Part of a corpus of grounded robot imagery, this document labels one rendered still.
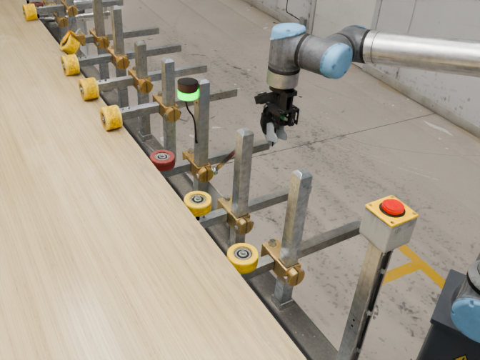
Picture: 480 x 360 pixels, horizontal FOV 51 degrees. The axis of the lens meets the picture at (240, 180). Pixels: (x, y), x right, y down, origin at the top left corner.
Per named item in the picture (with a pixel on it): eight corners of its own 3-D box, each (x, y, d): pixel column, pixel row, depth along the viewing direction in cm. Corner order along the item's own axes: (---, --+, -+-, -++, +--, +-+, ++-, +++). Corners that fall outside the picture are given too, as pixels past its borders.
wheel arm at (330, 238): (355, 228, 150) (358, 217, 148) (363, 235, 148) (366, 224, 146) (231, 278, 131) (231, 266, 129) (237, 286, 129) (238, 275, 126)
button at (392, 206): (391, 203, 95) (393, 196, 94) (406, 214, 92) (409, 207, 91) (376, 208, 93) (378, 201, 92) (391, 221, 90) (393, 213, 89)
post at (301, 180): (281, 303, 144) (303, 165, 116) (288, 312, 141) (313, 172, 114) (271, 308, 142) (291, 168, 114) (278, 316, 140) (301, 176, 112)
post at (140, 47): (148, 148, 214) (142, 38, 186) (151, 152, 212) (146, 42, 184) (141, 150, 212) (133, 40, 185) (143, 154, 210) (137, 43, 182)
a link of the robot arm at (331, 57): (360, 39, 129) (318, 27, 135) (339, 51, 121) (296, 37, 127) (353, 73, 135) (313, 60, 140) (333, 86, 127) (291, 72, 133)
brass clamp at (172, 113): (166, 104, 186) (166, 91, 183) (182, 120, 177) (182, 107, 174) (151, 107, 183) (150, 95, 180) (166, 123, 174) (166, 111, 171)
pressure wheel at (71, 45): (67, 52, 231) (77, 38, 230) (72, 58, 226) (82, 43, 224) (56, 45, 227) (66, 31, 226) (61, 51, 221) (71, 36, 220)
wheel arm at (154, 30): (156, 32, 246) (156, 26, 244) (159, 33, 244) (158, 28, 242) (83, 41, 230) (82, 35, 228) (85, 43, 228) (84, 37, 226)
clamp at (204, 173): (195, 160, 174) (195, 148, 171) (213, 180, 165) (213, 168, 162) (181, 163, 172) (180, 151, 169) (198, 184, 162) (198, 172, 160)
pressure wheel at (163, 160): (169, 174, 170) (168, 146, 164) (179, 187, 165) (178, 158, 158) (147, 181, 167) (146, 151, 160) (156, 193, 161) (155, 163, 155)
